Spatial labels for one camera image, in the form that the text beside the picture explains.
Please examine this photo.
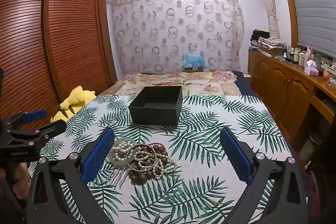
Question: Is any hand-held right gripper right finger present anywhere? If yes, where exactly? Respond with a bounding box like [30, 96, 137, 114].
[219, 127, 307, 224]

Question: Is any person's left forearm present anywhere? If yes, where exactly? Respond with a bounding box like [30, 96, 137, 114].
[0, 169, 27, 224]

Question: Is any brown wooden bead bracelet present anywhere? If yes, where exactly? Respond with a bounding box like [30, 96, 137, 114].
[128, 144, 169, 186]

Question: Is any wooden louvered wardrobe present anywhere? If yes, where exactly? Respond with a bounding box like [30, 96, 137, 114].
[0, 0, 118, 130]

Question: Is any navy bed sheet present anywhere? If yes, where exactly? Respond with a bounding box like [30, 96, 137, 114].
[231, 70, 263, 99]

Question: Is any person's left hand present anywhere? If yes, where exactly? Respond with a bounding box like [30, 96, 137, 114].
[13, 162, 29, 211]

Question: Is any red string bracelet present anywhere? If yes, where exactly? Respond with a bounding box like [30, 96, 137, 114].
[145, 142, 166, 151]

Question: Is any leaf print cloth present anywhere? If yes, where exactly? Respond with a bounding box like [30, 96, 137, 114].
[28, 94, 293, 224]

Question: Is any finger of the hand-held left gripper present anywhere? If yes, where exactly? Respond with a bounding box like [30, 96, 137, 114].
[5, 109, 48, 130]
[7, 121, 68, 147]

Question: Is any floral blanket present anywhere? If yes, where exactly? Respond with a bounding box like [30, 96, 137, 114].
[98, 71, 242, 97]

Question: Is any blue plush toy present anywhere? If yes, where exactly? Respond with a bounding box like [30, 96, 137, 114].
[183, 50, 206, 68]

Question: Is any circle patterned curtain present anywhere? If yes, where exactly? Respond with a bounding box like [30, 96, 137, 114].
[106, 0, 245, 75]

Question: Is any black box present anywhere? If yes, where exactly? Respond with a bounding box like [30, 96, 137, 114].
[128, 86, 183, 127]

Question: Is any pale jade bangle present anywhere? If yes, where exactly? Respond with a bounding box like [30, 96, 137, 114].
[106, 138, 138, 166]

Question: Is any yellow plush toy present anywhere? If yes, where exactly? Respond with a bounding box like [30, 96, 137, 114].
[50, 86, 96, 124]

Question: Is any small pearl strand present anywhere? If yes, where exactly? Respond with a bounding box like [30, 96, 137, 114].
[135, 151, 178, 180]

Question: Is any grey window blind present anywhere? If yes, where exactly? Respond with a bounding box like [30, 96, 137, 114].
[278, 0, 336, 57]

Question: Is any woven basket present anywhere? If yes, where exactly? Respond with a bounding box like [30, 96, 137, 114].
[260, 47, 285, 58]

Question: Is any pink bottle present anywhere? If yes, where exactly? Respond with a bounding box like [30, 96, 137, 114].
[306, 47, 314, 67]

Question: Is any patterned metal bangle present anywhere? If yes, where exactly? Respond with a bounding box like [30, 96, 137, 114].
[126, 150, 158, 175]

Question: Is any grey waste bin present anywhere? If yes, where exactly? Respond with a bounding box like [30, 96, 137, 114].
[309, 129, 326, 151]

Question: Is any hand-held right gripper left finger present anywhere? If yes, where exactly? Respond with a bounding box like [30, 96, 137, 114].
[28, 127, 116, 224]

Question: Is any stack of dark clothes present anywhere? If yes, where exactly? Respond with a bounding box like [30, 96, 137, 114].
[251, 29, 270, 49]

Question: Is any wooden sideboard cabinet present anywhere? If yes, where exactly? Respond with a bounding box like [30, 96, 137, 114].
[247, 48, 336, 151]

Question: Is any pink tissue box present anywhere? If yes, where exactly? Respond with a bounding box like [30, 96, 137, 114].
[303, 60, 320, 76]

